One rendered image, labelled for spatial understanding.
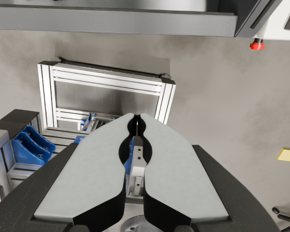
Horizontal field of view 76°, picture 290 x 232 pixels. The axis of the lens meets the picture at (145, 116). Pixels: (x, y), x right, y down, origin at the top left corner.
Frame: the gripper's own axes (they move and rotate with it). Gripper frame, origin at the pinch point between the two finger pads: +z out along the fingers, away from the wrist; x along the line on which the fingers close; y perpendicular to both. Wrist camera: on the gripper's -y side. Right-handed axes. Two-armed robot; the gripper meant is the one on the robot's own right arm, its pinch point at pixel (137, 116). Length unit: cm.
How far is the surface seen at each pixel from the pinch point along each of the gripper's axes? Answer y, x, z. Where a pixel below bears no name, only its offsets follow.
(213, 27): -4.7, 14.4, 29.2
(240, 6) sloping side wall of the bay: -8.5, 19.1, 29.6
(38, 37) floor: 9, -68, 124
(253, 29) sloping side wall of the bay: -4.6, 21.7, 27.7
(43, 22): -4.5, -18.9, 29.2
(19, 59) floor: 23, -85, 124
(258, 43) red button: -1, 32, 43
